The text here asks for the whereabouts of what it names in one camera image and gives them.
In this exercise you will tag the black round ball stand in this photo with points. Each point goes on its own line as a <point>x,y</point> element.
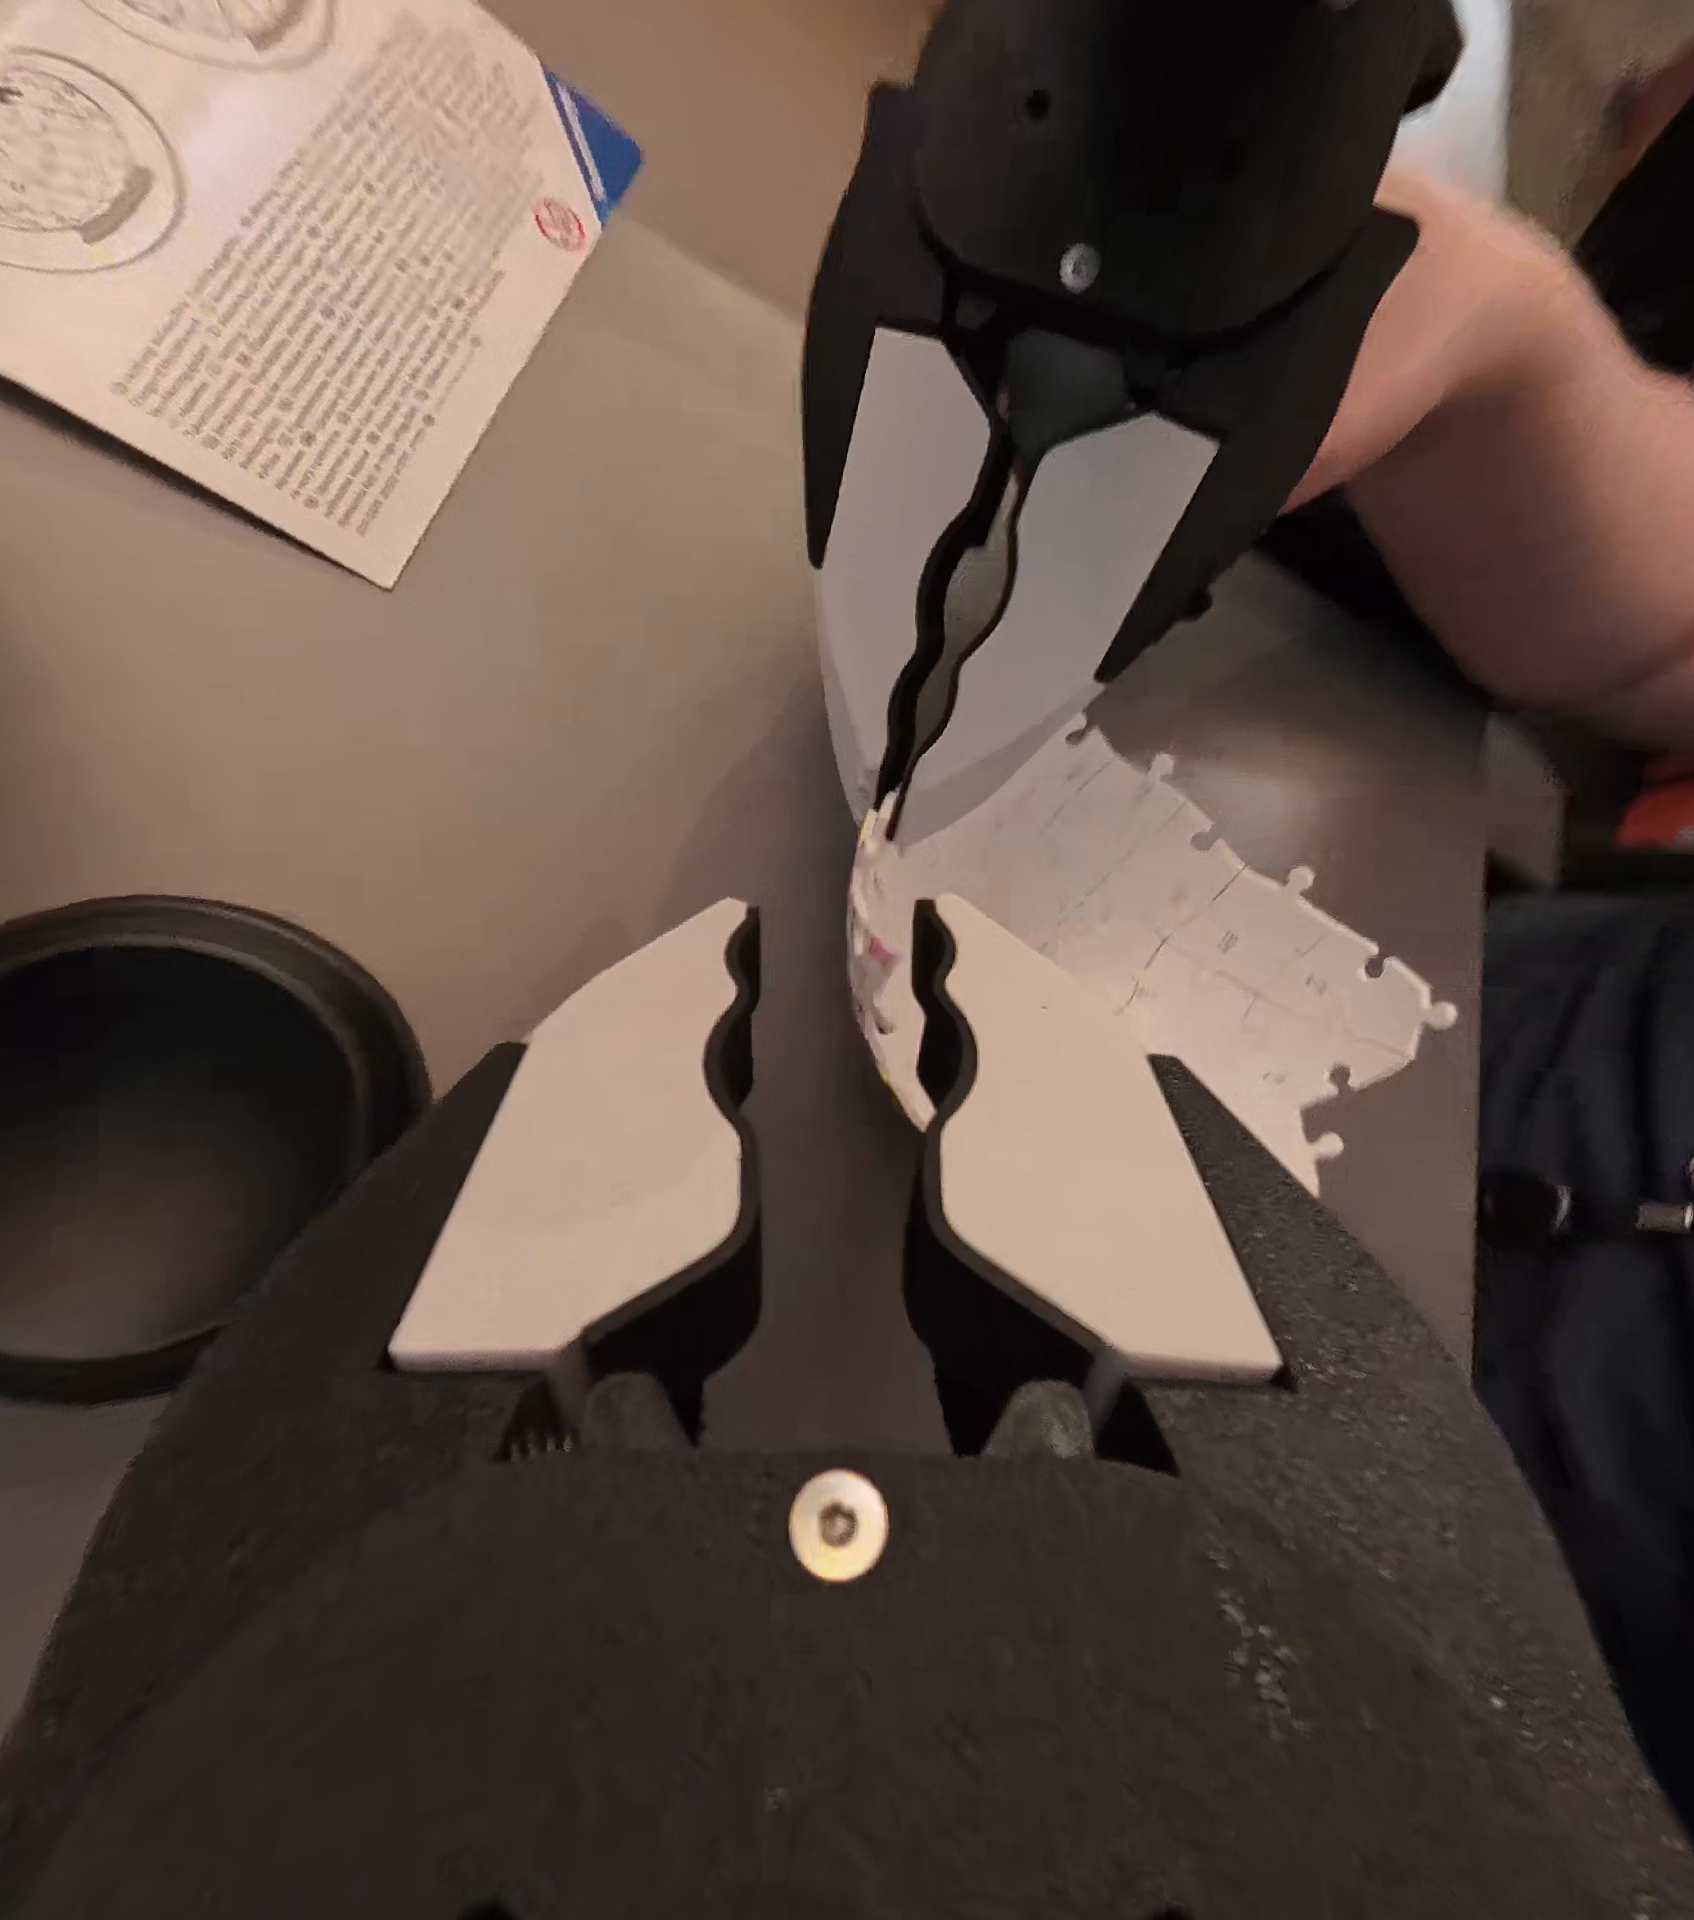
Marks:
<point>129,1156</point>

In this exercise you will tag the person's right hand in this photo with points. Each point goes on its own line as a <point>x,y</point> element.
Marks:
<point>1463,330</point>

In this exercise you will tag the assembled white puzzle section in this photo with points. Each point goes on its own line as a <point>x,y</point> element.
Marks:
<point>1179,901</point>

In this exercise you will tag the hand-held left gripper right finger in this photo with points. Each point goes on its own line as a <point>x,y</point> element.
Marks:
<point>1088,1201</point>

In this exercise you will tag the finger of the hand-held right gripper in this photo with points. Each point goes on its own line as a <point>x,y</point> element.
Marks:
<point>1072,571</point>
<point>893,480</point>

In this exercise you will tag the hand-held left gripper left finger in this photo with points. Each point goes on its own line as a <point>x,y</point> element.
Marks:
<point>578,1201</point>

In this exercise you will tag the person's right forearm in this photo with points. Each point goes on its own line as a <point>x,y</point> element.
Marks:
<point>1629,571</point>

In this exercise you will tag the white instruction leaflet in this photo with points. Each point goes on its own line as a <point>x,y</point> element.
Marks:
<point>219,241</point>

